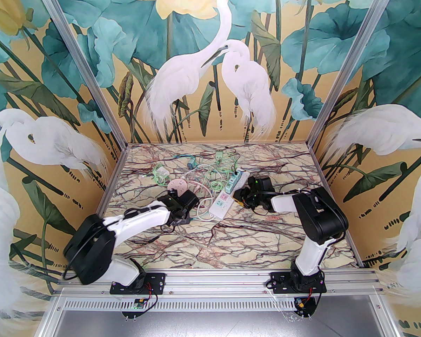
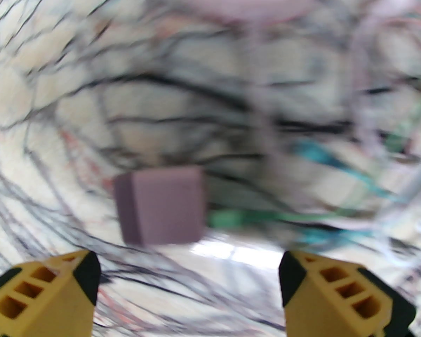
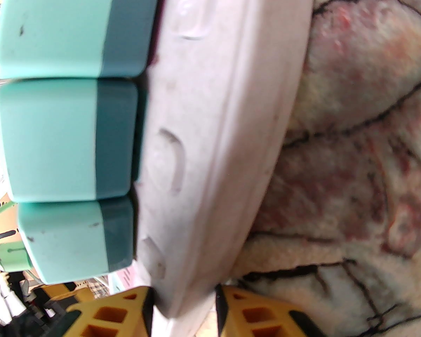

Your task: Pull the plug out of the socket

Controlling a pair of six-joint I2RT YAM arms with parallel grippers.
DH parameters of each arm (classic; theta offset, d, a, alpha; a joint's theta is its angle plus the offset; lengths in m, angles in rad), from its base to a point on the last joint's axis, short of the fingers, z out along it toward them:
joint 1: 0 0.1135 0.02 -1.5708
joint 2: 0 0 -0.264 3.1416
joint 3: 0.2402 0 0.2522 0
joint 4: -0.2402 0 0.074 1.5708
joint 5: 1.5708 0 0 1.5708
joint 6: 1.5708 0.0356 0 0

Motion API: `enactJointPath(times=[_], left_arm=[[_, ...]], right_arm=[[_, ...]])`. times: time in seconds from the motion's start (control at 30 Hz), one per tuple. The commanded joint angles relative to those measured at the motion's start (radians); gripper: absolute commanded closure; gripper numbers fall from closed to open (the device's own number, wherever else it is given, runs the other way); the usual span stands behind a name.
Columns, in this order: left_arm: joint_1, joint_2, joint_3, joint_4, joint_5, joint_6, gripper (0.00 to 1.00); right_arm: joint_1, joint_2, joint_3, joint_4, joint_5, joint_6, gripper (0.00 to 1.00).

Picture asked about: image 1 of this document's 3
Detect pink round socket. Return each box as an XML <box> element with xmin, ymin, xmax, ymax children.
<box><xmin>167</xmin><ymin>178</ymin><xmax>188</xmax><ymax>197</ymax></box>

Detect white power strip coloured sockets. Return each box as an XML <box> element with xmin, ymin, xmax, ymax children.
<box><xmin>209</xmin><ymin>170</ymin><xmax>250</xmax><ymax>219</ymax></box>

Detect grey perforated metal panel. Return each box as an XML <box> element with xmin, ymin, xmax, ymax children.
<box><xmin>39</xmin><ymin>295</ymin><xmax>402</xmax><ymax>337</ymax></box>

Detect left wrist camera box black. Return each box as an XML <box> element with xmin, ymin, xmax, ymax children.
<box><xmin>177</xmin><ymin>191</ymin><xmax>199</xmax><ymax>210</ymax></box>

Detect green plug cable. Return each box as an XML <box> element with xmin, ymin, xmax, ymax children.
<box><xmin>196</xmin><ymin>152</ymin><xmax>241</xmax><ymax>193</ymax></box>

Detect pink socket cable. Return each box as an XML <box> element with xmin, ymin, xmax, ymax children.
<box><xmin>186</xmin><ymin>178</ymin><xmax>213</xmax><ymax>197</ymax></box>

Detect thin green adapter cable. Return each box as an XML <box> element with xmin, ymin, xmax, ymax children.
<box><xmin>151</xmin><ymin>164</ymin><xmax>169</xmax><ymax>189</ymax></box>

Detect aluminium table rear rail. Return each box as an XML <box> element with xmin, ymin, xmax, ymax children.
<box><xmin>126</xmin><ymin>142</ymin><xmax>312</xmax><ymax>147</ymax></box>

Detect aluminium table side rail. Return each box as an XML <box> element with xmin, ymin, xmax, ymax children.
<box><xmin>309</xmin><ymin>145</ymin><xmax>365</xmax><ymax>269</ymax></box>
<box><xmin>72</xmin><ymin>145</ymin><xmax>128</xmax><ymax>270</ymax></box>

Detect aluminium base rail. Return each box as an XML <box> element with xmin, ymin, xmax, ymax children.
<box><xmin>54</xmin><ymin>270</ymin><xmax>386</xmax><ymax>297</ymax></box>

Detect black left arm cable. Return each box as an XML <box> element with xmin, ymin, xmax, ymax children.
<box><xmin>63</xmin><ymin>206</ymin><xmax>155</xmax><ymax>282</ymax></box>

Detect aluminium frame post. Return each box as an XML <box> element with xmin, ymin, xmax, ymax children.
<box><xmin>307</xmin><ymin>0</ymin><xmax>402</xmax><ymax>146</ymax></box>
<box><xmin>32</xmin><ymin>0</ymin><xmax>127</xmax><ymax>146</ymax></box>

